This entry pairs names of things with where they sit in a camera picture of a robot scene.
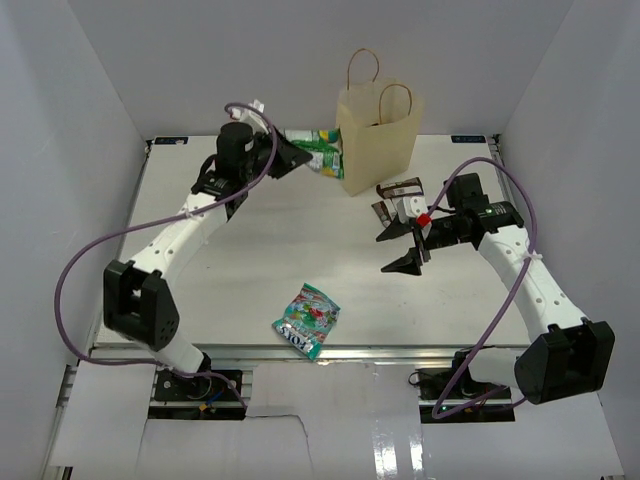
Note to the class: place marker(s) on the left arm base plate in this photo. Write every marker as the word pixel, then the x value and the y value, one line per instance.
pixel 204 399

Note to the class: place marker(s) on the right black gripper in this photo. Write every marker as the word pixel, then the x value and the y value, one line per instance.
pixel 410 263

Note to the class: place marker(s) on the cream paper bag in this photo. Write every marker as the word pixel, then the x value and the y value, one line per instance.
pixel 374 154

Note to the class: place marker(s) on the green snack packet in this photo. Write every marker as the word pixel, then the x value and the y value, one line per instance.
pixel 325 147

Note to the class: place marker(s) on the teal Fox's candy bag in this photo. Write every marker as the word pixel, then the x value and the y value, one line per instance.
pixel 307 321

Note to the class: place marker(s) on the brown chocolate bar upper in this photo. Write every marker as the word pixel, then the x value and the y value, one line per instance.
pixel 409 187

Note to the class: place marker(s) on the left blue corner label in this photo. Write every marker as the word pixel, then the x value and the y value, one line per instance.
pixel 168 140

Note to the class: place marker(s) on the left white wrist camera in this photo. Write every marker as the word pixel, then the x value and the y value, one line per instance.
pixel 252 117

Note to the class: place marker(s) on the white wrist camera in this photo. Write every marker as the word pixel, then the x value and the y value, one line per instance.
pixel 252 117
pixel 413 210

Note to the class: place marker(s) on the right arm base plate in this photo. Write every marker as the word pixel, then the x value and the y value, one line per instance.
pixel 430 383

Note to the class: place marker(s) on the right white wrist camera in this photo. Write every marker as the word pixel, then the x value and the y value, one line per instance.
pixel 413 210

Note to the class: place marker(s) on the right blue corner label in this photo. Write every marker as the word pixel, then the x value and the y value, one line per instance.
pixel 468 139

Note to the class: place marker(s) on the brown chocolate bar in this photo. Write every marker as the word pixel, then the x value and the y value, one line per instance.
pixel 382 212
pixel 409 187

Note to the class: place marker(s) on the white paper sheet front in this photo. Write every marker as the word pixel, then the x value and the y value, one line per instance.
pixel 339 421

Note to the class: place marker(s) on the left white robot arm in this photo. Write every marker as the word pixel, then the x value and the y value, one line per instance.
pixel 138 303

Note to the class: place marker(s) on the blue corner label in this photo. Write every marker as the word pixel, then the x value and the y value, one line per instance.
pixel 168 140
pixel 468 139

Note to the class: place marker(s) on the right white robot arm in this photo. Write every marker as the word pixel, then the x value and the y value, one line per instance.
pixel 568 354

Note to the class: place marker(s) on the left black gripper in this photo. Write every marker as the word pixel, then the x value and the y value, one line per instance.
pixel 288 157

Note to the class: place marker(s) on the aluminium table frame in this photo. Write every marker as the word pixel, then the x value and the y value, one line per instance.
pixel 306 229

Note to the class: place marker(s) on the brown chocolate bar lower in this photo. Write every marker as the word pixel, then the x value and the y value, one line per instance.
pixel 382 212

